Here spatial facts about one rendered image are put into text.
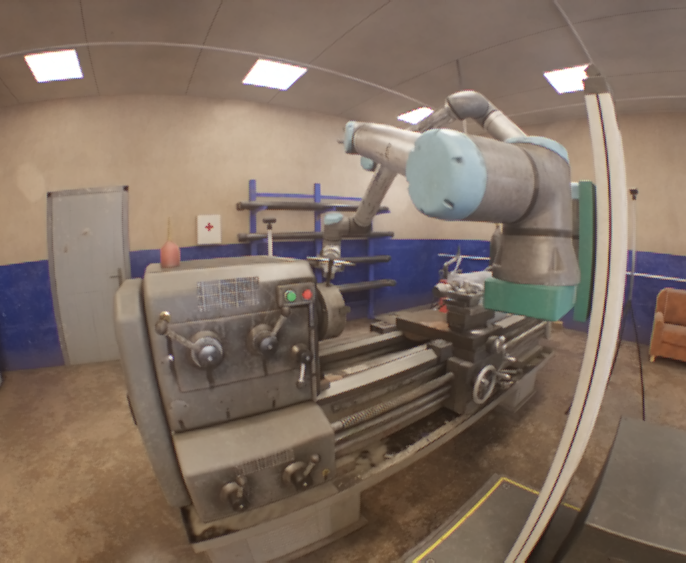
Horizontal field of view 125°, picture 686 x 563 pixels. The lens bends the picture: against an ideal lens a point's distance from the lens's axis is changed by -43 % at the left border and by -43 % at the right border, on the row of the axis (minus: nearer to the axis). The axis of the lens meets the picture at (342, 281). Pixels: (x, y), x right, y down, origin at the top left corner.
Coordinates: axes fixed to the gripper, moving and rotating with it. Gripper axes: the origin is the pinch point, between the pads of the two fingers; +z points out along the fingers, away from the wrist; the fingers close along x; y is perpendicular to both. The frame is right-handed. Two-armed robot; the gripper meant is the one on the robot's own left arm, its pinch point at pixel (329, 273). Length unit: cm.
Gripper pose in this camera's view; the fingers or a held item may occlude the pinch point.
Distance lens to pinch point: 131.6
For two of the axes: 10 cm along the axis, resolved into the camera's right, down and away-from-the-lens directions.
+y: 1.7, -8.8, -4.5
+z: 0.0, 4.5, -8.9
